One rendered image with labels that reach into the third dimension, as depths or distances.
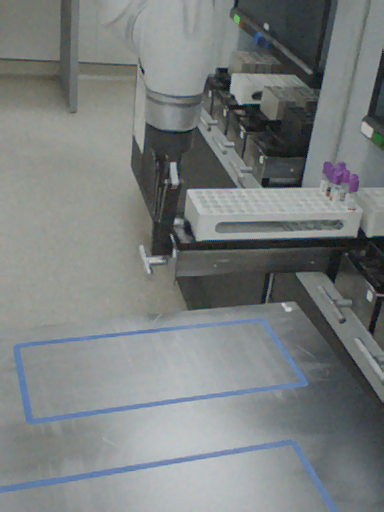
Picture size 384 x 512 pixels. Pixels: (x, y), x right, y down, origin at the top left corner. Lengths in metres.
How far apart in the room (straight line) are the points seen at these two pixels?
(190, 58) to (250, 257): 0.36
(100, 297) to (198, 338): 1.58
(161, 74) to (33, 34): 3.64
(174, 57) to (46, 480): 0.61
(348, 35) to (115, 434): 0.95
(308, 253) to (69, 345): 0.51
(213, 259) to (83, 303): 1.32
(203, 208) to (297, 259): 0.19
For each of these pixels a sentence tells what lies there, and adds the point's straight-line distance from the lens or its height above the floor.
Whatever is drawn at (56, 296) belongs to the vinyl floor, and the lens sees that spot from 2.56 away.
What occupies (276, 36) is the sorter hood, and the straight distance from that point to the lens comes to 1.85.
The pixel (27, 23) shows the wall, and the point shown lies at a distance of 4.73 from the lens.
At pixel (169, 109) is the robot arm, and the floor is 1.04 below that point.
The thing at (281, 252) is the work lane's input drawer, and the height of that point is 0.80.
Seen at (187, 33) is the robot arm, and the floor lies 1.15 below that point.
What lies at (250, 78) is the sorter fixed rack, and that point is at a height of 0.86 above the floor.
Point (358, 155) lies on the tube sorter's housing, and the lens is 1.45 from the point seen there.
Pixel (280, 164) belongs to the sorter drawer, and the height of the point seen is 0.79.
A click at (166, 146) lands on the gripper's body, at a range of 1.17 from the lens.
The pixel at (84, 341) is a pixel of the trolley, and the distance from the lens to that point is 0.98.
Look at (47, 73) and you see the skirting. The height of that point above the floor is 0.02.
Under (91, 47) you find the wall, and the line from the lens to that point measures 4.79.
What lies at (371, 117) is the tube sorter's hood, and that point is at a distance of 1.39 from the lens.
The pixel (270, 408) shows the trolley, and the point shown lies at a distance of 0.91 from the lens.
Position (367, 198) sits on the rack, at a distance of 1.39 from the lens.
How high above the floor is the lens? 1.40
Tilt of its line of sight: 29 degrees down
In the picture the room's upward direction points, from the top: 7 degrees clockwise
